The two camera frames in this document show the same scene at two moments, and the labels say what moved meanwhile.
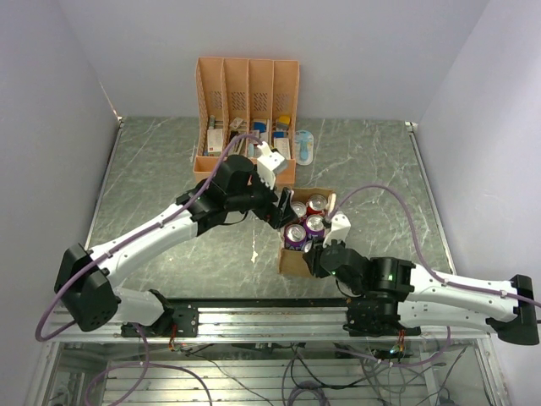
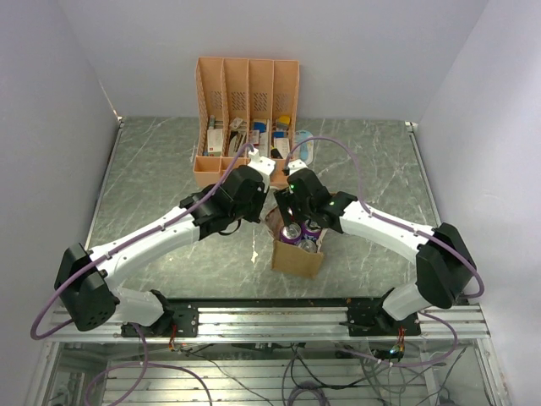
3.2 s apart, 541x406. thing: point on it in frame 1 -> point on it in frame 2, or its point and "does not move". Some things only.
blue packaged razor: [304, 147] does not move
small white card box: [282, 145] does not move
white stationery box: [215, 142] does not move
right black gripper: [313, 256] -> [286, 198]
